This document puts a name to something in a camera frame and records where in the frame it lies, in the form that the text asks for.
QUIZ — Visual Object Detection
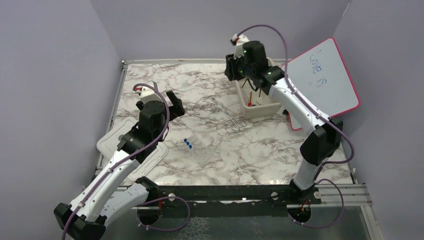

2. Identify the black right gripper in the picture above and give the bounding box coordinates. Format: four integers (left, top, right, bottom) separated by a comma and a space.
224, 50, 255, 82

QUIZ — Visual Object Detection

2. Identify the red plastic spatula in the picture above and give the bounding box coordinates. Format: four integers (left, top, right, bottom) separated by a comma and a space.
247, 91, 253, 107

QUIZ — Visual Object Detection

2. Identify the white plastic bin lid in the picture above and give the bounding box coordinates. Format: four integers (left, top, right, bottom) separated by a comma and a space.
96, 117, 169, 184

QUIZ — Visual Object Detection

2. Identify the metal test tube clamp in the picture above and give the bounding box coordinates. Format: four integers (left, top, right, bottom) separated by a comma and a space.
210, 97, 248, 133

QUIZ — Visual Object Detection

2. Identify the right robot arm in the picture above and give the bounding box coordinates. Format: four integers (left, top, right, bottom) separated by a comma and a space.
224, 38, 343, 204

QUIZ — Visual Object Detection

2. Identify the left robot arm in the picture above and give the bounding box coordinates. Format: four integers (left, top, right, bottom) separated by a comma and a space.
53, 91, 185, 240

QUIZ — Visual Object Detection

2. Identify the beige plastic bin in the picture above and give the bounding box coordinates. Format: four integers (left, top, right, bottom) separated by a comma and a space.
233, 78, 282, 120

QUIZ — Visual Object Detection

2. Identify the pink framed whiteboard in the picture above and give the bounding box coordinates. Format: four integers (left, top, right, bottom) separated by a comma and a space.
287, 37, 361, 117

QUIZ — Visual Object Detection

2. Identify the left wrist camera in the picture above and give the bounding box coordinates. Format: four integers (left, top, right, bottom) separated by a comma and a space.
135, 83, 161, 104

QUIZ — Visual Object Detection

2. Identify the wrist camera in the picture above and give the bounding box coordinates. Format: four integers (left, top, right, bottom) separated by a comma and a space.
230, 34, 250, 60
135, 83, 161, 104

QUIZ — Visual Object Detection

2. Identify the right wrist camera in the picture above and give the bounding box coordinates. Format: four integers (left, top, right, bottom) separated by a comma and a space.
230, 34, 250, 60

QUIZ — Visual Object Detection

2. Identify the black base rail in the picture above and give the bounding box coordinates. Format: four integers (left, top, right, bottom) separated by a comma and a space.
136, 185, 322, 219

